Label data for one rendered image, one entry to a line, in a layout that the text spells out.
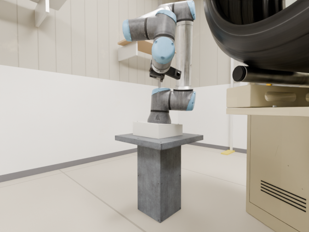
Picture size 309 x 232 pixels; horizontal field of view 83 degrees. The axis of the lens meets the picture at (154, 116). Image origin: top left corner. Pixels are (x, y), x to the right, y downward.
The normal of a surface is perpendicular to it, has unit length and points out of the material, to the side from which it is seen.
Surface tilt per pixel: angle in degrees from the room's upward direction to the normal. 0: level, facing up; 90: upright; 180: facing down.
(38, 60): 90
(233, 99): 90
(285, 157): 90
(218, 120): 90
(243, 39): 100
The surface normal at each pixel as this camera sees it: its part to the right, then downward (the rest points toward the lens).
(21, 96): 0.71, 0.02
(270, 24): -0.93, 0.20
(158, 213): -0.70, 0.03
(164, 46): 0.02, 0.00
